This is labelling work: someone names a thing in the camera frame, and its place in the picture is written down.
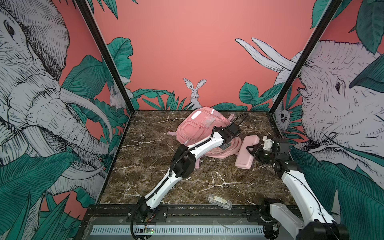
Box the pink pencil case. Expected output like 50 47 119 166
235 135 260 170

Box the pink student backpack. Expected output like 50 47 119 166
168 107 242 159

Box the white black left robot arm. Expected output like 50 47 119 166
138 127 240 211

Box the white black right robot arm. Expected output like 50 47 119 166
246 141 350 240

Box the clear plastic eraser box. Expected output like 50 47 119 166
206 194 233 210

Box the white perforated vent strip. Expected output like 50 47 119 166
90 225 264 237

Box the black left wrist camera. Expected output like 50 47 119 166
224 123 241 138

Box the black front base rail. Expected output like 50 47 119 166
85 203 325 224

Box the black right corner frame post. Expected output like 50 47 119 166
269 0 342 115

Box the black corner frame post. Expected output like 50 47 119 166
75 0 135 116
269 0 342 115

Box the black left corner frame post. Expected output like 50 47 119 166
75 0 135 116

